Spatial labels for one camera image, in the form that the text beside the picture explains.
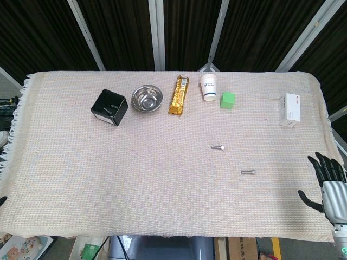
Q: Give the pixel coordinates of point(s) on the left robot hand black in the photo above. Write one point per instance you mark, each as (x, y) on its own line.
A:
(2, 201)

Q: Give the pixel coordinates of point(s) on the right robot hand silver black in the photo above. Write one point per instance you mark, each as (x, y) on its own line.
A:
(334, 195)

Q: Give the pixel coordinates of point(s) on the metal bolt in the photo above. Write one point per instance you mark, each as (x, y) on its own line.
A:
(248, 171)
(217, 147)

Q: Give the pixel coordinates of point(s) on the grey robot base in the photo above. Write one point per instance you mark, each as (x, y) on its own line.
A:
(162, 247)

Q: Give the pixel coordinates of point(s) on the colourful picture book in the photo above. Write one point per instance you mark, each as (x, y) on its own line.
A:
(23, 247)

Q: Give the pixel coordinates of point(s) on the white cardboard box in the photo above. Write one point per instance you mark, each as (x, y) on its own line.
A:
(291, 109)

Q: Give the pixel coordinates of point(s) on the green package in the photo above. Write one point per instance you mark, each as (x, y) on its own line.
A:
(90, 252)

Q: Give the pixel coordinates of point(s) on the brown cardboard carton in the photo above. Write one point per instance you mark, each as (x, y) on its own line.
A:
(238, 249)

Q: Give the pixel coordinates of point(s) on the black square box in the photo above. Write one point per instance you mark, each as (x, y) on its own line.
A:
(108, 107)

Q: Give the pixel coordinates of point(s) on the green cube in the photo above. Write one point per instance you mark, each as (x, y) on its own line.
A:
(227, 100)

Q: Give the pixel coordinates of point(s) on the beige woven tablecloth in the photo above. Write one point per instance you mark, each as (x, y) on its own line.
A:
(162, 176)

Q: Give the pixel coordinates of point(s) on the white paper cup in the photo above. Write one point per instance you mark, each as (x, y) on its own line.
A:
(208, 88)

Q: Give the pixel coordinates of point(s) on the stainless steel bowl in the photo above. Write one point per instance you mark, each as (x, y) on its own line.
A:
(147, 98)

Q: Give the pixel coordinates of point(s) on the gold foil snack package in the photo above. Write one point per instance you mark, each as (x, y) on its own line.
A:
(179, 94)

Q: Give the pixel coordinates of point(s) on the white aluminium frame post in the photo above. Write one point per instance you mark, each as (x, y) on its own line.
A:
(9, 77)
(215, 35)
(306, 35)
(157, 35)
(86, 35)

